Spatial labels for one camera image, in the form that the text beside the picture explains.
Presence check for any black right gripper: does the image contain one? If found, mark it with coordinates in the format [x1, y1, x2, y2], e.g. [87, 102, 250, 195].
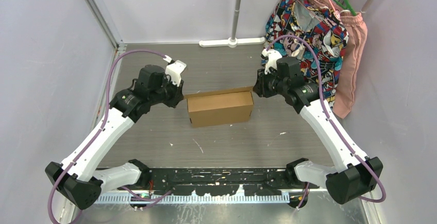
[253, 66, 288, 98]

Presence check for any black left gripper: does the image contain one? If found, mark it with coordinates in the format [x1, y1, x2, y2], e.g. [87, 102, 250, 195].
[149, 74, 184, 109]

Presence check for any brown cardboard box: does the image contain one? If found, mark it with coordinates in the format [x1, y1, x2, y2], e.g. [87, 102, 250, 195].
[184, 86, 254, 128]

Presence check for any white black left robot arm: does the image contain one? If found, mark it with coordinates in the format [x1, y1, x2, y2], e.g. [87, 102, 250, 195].
[45, 60, 187, 210]

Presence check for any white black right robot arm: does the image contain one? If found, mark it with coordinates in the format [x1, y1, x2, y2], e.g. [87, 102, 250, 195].
[253, 49, 383, 204]

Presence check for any colourful cartoon print garment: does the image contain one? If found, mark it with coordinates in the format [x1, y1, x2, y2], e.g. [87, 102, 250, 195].
[264, 0, 349, 106]

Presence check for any white rack stand with pole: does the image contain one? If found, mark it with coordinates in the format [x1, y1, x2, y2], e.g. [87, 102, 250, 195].
[198, 0, 265, 48]

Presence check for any pink garment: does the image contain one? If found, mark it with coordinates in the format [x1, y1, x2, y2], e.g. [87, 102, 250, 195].
[332, 0, 367, 119]

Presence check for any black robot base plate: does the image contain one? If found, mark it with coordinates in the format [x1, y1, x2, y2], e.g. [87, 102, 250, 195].
[124, 168, 317, 209]

